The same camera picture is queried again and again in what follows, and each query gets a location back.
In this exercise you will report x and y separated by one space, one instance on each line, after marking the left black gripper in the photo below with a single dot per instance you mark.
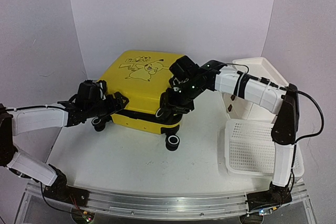
113 106

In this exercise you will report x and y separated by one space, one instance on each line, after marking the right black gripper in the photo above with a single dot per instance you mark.
173 106

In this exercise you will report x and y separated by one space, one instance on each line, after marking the yellow cartoon print suitcase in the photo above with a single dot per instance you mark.
142 76

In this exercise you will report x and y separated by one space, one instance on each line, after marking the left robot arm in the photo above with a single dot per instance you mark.
15 121

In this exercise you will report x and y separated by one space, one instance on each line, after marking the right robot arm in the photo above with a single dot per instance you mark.
278 109

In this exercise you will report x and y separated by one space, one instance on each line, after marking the white drawer cabinet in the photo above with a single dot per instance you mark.
238 108

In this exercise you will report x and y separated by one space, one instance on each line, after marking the white perforated plastic basket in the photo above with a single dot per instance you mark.
248 148

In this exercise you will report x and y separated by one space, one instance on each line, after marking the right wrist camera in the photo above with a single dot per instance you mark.
176 84

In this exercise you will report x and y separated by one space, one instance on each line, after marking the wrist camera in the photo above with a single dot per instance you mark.
102 85
176 84

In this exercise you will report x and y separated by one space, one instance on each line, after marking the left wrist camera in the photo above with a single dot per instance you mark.
102 85

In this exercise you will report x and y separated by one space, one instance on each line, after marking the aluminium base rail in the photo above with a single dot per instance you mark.
41 206

